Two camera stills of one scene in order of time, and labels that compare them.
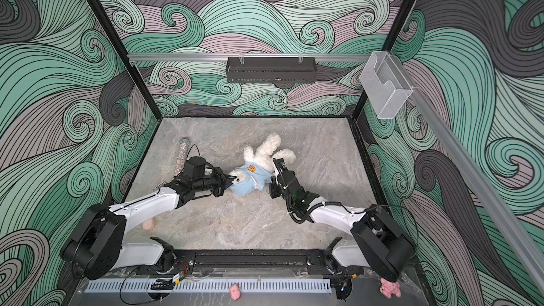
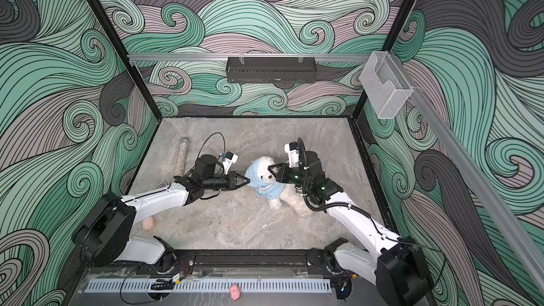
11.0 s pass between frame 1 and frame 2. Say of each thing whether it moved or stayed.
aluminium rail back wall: stayed
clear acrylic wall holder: stayed
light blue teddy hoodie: moved
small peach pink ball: stayed
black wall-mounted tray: stayed
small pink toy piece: stayed
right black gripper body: moved
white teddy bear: moved
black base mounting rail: stayed
